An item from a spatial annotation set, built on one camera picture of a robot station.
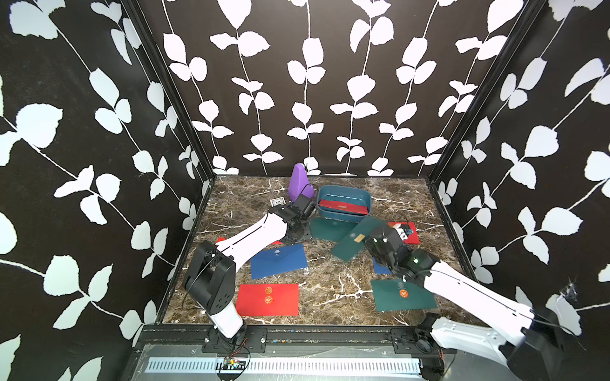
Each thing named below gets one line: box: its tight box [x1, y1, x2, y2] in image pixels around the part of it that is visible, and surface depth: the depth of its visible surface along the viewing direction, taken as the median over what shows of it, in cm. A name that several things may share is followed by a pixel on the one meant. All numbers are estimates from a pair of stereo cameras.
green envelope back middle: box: [309, 216, 360, 243], surface depth 106 cm
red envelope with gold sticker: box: [317, 199, 370, 216], surface depth 107 cm
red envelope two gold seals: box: [235, 284, 300, 317], surface depth 85 cm
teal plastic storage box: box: [316, 184, 373, 223], surface depth 109 cm
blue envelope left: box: [250, 242, 309, 281], surface depth 94 cm
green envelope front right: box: [370, 279, 438, 312], surface depth 85 cm
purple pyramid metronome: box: [289, 162, 315, 201], surface depth 103 cm
